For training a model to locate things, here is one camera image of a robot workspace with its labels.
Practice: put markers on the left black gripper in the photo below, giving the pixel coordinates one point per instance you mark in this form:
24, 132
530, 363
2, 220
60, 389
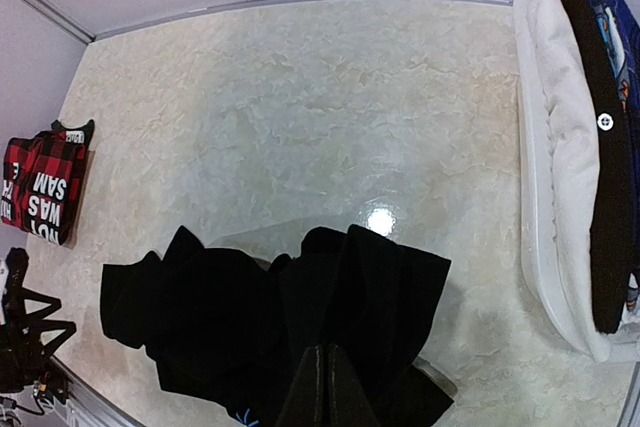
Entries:
15, 337

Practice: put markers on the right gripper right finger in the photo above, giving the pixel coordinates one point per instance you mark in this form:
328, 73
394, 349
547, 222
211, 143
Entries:
347, 402

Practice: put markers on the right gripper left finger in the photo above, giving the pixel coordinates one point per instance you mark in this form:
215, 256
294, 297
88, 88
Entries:
307, 397

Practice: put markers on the black t-shirt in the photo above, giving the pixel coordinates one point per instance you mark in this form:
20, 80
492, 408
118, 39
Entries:
222, 327

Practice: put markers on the blue plaid shirt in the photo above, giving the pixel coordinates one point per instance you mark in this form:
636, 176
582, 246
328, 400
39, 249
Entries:
620, 32

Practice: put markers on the white laundry basket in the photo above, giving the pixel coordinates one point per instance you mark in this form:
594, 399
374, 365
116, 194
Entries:
568, 311

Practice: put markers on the red plaid folded shirt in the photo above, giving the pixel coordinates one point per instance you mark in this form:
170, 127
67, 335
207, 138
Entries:
42, 180

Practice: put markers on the white towel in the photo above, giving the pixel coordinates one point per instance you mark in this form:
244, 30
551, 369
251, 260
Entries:
574, 162

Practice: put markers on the black garment in basket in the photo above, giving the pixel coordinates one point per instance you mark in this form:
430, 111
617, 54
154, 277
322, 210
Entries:
612, 227

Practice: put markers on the aluminium front rail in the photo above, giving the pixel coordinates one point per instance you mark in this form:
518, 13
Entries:
76, 403

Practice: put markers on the left wall metal profile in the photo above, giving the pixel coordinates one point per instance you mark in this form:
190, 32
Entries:
61, 20

